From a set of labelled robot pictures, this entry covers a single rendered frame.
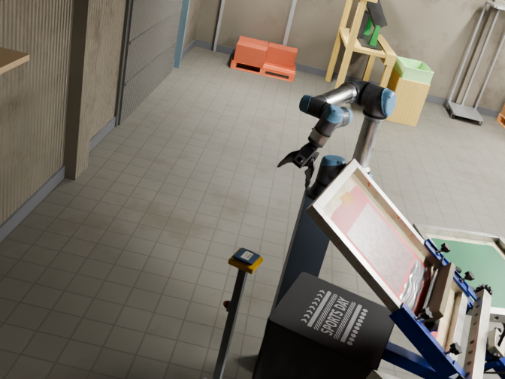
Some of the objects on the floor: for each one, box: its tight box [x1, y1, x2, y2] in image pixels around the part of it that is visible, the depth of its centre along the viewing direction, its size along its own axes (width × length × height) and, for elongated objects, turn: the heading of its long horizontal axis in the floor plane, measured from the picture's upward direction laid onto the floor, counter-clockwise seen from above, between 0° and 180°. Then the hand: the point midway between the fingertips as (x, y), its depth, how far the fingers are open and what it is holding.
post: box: [204, 248, 263, 379], centre depth 297 cm, size 22×22×96 cm
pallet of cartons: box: [230, 36, 298, 82], centre depth 955 cm, size 108×74×40 cm
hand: (290, 178), depth 238 cm, fingers open, 14 cm apart
